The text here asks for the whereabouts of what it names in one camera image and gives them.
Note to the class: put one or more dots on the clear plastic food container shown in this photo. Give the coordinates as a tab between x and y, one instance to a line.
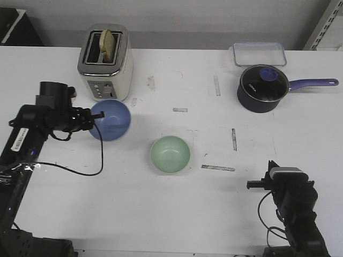
253	53

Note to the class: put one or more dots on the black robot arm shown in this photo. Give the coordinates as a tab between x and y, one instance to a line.
31	128
294	196

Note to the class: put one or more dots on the glass pot lid blue knob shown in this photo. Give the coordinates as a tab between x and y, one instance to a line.
264	83

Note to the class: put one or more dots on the blue bowl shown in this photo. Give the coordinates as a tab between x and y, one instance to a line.
116	121

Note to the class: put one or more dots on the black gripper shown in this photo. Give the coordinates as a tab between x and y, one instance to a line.
271	181
72	120

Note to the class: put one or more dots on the dark blue saucepan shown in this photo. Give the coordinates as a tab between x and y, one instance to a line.
263	107

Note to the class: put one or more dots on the green bowl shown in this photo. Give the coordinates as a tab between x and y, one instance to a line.
170	154

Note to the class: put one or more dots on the cream and chrome toaster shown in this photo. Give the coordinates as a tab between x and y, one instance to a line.
106	80

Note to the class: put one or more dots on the white slotted shelf upright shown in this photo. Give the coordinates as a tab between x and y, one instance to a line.
327	35

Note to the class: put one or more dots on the toast slice in toaster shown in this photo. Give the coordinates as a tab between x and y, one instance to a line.
106	45

